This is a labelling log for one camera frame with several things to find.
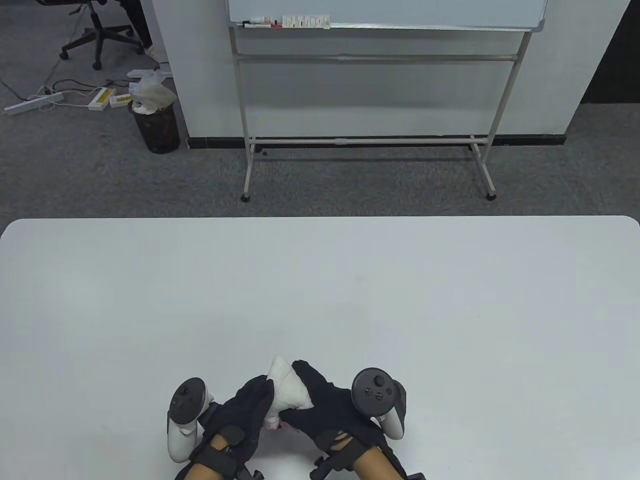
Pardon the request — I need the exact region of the grey white hand controller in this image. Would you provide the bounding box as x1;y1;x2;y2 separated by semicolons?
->
167;377;216;464
351;367;409;441

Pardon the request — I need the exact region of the person's right forearm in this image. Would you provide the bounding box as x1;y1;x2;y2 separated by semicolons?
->
349;439;402;480

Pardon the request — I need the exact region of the whiteboard eraser with label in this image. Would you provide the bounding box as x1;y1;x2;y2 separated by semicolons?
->
282;14;331;30

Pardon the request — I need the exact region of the black wrist strap mount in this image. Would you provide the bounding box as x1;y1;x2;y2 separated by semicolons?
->
309;429;427;480
189;425;266;480

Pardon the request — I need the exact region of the white power strip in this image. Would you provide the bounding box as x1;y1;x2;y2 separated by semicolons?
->
4;91;65;116

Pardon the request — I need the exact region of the black floor cable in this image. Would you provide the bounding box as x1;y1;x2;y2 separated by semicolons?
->
52;77;132;94

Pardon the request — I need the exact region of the person's left hand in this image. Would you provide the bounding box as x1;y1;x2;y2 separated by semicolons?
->
201;374;276;449

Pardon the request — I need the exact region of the whiteboard on metal stand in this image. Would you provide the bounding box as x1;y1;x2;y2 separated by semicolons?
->
227;0;549;202

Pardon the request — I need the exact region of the white dish cloth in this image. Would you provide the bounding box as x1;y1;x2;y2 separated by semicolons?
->
262;356;314;431

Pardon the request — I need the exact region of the grey white right hand controller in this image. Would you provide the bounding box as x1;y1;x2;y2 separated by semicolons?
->
351;367;409;441

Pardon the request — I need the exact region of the grey white left hand controller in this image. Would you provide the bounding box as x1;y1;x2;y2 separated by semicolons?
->
167;377;216;464

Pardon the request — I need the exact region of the black swivel office chair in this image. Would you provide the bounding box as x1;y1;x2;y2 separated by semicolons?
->
34;0;146;71

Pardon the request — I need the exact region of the clear plastic bin bag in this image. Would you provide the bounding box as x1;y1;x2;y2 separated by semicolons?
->
127;69;177;114

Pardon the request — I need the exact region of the black right wrist strap mount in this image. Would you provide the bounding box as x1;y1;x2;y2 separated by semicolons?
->
309;429;427;480

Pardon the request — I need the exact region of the large white yellow box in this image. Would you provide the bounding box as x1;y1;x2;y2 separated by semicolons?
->
88;87;117;112

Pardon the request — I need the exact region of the black mesh waste bin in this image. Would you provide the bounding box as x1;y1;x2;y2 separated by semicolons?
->
128;100;181;155

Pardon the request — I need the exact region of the person's left forearm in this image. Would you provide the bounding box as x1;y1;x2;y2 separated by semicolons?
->
175;434;232;480

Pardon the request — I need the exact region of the black left wrist strap mount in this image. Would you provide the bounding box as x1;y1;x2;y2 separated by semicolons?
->
189;425;266;480

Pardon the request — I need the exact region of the person's right hand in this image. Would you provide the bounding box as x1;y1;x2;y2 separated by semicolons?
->
280;359;387;450

